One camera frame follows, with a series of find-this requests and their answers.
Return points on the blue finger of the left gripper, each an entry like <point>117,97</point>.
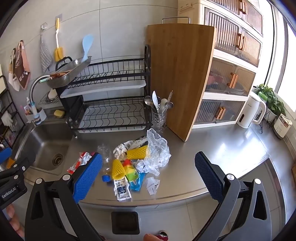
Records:
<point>5,154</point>

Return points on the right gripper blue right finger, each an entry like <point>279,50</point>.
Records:
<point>253,220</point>

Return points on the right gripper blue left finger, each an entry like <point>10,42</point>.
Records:
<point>43,221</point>

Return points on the red white snack wrapper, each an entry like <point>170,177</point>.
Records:
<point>82,160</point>

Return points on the white luckin coffee carton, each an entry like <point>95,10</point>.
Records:
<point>122,189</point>

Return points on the yellow foam net front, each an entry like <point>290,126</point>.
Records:
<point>118,171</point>

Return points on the yellow foam net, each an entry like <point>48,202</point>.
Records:
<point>118,171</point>
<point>138,153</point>

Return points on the clear plastic bottle blue cap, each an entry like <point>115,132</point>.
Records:
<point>105,171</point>

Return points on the clear plastic bag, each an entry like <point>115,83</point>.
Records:
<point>158,152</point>

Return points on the colourful blue ice-pop wrapper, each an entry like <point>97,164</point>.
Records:
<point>135,179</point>

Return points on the white tissue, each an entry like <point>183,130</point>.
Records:
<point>120,152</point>

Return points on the white grey paper ball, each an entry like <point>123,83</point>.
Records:
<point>142,166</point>

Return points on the dark square trash bin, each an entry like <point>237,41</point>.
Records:
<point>125,223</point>

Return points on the person's left hand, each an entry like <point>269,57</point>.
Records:
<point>14,221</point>

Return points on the black side shelf rack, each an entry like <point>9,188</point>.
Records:
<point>12,124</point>

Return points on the stainless steel sink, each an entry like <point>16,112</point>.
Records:
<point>48,143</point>

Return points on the steel faucet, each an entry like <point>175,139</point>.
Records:
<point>37,91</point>

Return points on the yellow sponge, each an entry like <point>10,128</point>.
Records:
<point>59,113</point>

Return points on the pink brown hanging towel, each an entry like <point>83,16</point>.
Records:
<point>19,70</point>

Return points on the small white paper scrap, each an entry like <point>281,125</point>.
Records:
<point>152,185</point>

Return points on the white small appliance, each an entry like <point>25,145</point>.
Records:
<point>281,126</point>

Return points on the grey hanging cloth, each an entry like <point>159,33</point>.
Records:
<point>46,59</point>

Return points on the white electric kettle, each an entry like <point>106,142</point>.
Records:
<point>253,111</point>

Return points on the green potted plant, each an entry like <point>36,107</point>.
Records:
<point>272,102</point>

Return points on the yellow dish brush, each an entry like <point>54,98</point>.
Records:
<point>58,52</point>

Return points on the black two-tier dish rack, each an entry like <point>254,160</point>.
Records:
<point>109,96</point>

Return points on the glass utensil holder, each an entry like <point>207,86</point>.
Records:
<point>158,121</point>

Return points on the light blue rice paddle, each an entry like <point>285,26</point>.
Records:
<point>86,44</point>

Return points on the cream storage cabinet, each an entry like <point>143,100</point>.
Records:
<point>237,49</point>

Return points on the wooden cutting board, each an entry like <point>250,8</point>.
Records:
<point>181,57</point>

